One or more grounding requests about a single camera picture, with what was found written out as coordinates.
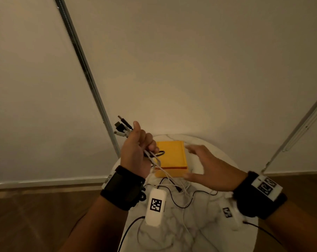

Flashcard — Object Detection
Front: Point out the person's left hand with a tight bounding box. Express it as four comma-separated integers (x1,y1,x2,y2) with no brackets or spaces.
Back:
120,121,160,179

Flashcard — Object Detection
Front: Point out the person's right hand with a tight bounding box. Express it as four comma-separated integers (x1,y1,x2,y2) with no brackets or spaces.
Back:
183,144,248,193

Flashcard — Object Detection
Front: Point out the yellow box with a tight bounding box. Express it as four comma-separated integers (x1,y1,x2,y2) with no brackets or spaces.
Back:
154,141,188,178

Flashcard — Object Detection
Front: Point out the bundle of black and white cables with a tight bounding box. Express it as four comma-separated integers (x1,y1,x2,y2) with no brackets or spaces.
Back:
136,177,219,252

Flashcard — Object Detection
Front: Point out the person's left forearm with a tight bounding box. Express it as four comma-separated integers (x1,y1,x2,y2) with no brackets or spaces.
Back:
58,195,129,252

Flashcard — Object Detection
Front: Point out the person's right forearm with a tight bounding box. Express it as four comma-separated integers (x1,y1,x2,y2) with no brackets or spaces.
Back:
265,199,317,252

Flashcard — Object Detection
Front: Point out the black left wristband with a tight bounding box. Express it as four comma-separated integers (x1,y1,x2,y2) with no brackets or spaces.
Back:
100,165,147,211

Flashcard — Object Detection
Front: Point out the black wristband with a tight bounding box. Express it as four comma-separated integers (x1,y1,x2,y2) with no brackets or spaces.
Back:
100,165,147,211
232,171,288,220

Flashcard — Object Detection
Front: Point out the black right wristband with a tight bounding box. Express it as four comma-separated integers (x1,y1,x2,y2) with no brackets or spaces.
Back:
232,171,288,220

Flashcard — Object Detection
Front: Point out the white marble table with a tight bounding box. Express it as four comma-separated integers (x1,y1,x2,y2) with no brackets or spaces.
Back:
118,133,259,252

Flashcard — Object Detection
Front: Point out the white baseboard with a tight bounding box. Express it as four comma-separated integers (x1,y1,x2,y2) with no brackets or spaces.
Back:
0,176,109,190

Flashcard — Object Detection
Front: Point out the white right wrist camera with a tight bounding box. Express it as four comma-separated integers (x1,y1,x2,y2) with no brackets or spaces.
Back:
219,198,247,231

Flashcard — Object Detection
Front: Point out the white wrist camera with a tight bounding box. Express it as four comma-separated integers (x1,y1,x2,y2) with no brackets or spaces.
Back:
219,198,247,231
144,188,167,228

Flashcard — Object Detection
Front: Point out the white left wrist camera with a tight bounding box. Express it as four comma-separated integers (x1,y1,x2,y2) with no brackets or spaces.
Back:
144,188,167,228

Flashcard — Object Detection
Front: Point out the black right camera cable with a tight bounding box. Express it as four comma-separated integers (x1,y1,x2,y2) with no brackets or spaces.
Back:
242,220,285,247

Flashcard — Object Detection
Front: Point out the black camera cable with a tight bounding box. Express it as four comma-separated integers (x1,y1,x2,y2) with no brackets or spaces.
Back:
242,220,285,247
118,216,146,252

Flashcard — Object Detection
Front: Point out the black left camera cable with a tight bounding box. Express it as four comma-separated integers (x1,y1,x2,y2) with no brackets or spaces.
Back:
118,216,146,252

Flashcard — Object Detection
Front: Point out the slotted metal wall rail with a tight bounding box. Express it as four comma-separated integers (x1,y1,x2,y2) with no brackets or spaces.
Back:
261,89,317,174
53,0,121,158

